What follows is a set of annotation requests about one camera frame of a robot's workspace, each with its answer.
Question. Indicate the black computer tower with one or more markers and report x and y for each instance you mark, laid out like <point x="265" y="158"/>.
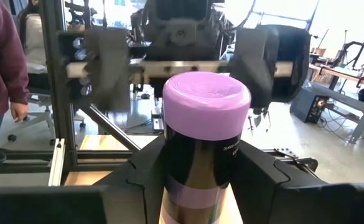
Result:
<point x="307" y="105"/>

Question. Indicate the person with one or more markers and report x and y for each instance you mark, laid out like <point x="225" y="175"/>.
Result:
<point x="1" y="62"/>

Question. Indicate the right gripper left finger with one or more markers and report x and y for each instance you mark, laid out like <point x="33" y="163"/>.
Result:
<point x="138" y="186"/>

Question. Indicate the beige office chair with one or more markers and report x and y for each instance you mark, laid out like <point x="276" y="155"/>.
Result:
<point x="35" y="40"/>

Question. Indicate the wooden workbench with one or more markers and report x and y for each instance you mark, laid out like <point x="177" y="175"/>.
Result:
<point x="349" y="74"/>

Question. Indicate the person's hand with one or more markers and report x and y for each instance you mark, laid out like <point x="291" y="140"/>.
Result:
<point x="19" y="112"/>

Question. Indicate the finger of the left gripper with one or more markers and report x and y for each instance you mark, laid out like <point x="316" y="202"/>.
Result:
<point x="107" y="68"/>
<point x="253" y="68"/>

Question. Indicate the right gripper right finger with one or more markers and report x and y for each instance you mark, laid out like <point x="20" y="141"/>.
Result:
<point x="256" y="186"/>

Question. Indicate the purple paint bottle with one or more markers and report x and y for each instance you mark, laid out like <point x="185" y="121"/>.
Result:
<point x="205" y="102"/>

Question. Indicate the white bar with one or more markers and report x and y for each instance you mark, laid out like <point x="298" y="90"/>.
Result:
<point x="57" y="161"/>

